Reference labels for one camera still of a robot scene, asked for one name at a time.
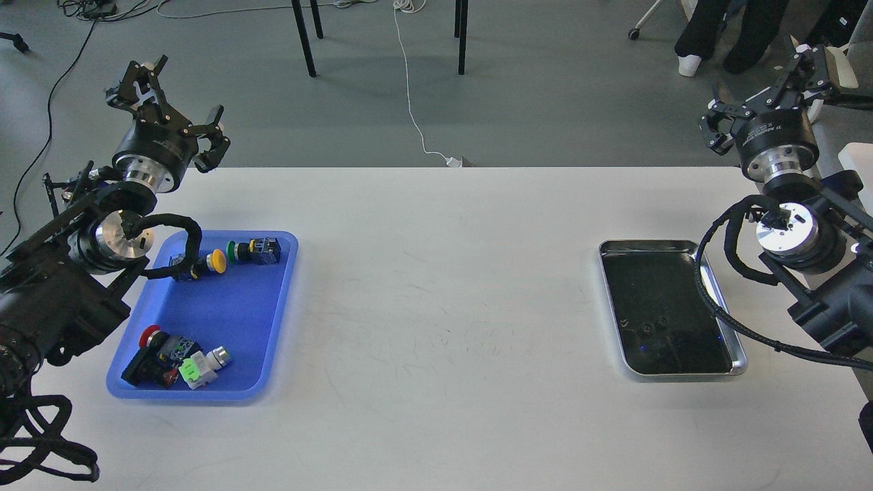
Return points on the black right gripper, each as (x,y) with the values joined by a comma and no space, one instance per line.
(779,140)

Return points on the white green selector switch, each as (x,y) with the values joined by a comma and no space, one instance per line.
(200,369)

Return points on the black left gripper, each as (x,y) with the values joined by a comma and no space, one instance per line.
(153,153)

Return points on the blue plastic tray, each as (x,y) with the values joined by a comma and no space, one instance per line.
(240,310)

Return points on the black table leg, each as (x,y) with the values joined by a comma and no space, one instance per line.
(461,19)
(302,31)

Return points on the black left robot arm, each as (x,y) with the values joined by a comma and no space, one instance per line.
(62,291)

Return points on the red emergency stop switch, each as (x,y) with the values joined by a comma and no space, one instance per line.
(159,357)

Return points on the black table leg right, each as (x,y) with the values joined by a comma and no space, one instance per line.
(461,19)

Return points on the green push button switch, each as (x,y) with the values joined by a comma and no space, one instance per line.
(259,251)

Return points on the black table leg left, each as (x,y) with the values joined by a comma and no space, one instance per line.
(302,31)

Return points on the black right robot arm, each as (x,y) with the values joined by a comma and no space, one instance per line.
(804,233)

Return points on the silver metal tray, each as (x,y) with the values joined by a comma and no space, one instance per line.
(647,279)

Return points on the yellow push button switch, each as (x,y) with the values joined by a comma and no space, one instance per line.
(211,264)

